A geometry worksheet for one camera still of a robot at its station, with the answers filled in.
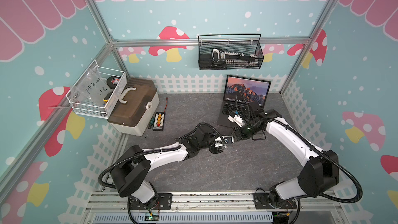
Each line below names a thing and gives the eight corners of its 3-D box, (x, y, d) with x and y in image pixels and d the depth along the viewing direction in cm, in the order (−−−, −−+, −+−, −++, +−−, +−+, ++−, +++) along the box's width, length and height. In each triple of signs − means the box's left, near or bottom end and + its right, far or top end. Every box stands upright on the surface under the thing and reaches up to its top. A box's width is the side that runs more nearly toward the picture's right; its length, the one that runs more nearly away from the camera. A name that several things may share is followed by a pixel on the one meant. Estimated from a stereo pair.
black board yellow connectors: (152, 130, 102) (151, 129, 100) (156, 114, 111) (155, 112, 109) (162, 130, 102) (162, 129, 100) (166, 114, 111) (165, 112, 109)
